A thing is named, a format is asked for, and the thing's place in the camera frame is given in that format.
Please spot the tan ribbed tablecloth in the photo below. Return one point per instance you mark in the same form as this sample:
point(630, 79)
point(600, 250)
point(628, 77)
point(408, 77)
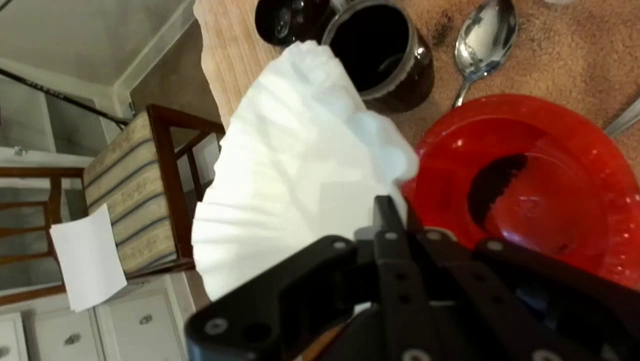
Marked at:
point(567, 52)

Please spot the small black bowl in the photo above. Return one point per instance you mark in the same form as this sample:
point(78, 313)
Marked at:
point(287, 20)

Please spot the white paper coffee filter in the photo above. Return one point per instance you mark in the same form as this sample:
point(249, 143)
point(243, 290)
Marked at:
point(287, 167)

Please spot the white drawer cabinet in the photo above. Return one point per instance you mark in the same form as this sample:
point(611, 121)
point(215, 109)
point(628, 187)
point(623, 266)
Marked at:
point(133, 326)

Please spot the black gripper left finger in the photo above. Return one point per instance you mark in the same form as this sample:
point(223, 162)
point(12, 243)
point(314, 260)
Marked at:
point(332, 300)

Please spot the white paper sheet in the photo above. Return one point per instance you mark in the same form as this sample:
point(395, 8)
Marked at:
point(86, 256)

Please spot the metal spoon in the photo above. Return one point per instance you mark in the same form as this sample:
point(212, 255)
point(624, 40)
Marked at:
point(482, 40)

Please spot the orange red plastic bowl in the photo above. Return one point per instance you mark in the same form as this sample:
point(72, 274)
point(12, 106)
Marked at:
point(572, 200)

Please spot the wooden chair striped seat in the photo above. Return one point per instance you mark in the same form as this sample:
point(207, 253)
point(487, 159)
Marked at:
point(133, 193)

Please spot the dark brown mug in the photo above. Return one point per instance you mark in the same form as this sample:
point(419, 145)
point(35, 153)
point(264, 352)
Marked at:
point(380, 46)

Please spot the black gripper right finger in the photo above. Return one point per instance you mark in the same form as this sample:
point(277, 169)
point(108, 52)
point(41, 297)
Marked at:
point(520, 300)

